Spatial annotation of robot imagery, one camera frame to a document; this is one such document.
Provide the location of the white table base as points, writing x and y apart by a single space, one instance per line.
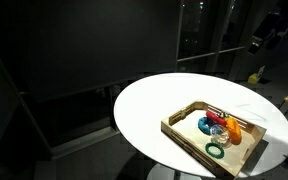
160 172

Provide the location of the yellow box with card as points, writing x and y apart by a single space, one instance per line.
255 77

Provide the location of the wooden slatted tray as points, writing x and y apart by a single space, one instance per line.
220 141

